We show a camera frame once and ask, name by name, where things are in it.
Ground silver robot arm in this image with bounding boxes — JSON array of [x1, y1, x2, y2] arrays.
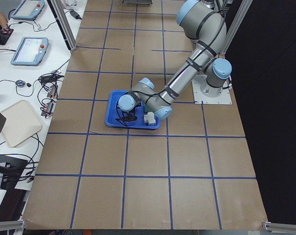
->
[[116, 0, 232, 119]]

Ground black usb hub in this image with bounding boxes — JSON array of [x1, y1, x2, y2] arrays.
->
[[39, 74, 64, 84]]

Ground lower small circuit module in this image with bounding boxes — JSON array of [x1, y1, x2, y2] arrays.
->
[[41, 101, 54, 118]]

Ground aluminium frame post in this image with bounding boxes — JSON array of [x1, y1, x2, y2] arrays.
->
[[220, 0, 253, 55], [47, 0, 77, 51]]

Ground black power adapter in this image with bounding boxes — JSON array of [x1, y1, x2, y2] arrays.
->
[[69, 10, 82, 20]]

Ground black control box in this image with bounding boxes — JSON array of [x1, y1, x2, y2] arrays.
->
[[0, 29, 14, 45]]

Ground left aluminium corner bracket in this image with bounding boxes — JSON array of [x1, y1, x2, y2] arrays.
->
[[0, 220, 27, 231]]

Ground lower teach pendant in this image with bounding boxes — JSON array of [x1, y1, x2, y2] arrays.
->
[[10, 37, 49, 66]]

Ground small circuit module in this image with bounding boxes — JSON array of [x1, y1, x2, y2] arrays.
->
[[47, 84, 58, 98], [41, 101, 54, 118]]

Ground upper small circuit module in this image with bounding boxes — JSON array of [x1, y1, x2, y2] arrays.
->
[[47, 84, 58, 98]]

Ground beige plastic tray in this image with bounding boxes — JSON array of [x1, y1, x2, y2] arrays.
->
[[0, 100, 43, 147]]

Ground person's hand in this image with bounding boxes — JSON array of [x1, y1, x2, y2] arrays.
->
[[2, 24, 9, 30]]

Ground round silver puck device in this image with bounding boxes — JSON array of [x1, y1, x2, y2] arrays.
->
[[15, 79, 26, 88]]

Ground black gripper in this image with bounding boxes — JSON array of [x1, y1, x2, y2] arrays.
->
[[118, 111, 137, 122]]

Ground aluminium corner bracket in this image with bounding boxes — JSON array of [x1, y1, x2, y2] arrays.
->
[[0, 220, 27, 231], [262, 221, 296, 234]]

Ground blue plastic tray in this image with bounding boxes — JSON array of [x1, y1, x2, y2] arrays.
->
[[105, 90, 161, 130]]

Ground teach pendant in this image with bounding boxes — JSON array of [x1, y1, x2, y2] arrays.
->
[[10, 37, 49, 66], [11, 0, 45, 20]]

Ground upper teach pendant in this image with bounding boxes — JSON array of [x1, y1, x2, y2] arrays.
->
[[11, 0, 45, 20]]

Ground white circuit breaker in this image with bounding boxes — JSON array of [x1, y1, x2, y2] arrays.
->
[[143, 112, 156, 126]]

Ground right aluminium frame post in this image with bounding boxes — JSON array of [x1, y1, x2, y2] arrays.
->
[[220, 0, 253, 55]]

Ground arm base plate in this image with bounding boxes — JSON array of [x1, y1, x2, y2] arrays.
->
[[191, 74, 232, 105]]

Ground right aluminium corner bracket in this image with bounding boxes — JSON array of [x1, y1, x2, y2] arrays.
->
[[262, 221, 296, 234]]

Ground black camera stand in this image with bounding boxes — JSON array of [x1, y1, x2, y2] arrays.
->
[[0, 155, 28, 180]]

